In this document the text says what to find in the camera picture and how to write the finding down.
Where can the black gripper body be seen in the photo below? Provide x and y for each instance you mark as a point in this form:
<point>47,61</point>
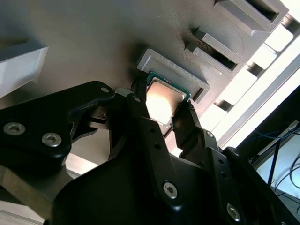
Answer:
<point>117,199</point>

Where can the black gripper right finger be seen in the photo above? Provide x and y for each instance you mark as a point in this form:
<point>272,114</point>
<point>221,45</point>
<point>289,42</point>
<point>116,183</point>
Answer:
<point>222,168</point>

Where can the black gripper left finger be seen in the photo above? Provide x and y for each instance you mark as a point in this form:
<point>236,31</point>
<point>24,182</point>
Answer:
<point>35,122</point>

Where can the silver green CPU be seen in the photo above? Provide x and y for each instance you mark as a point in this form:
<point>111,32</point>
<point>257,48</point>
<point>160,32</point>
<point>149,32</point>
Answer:
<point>164,100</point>

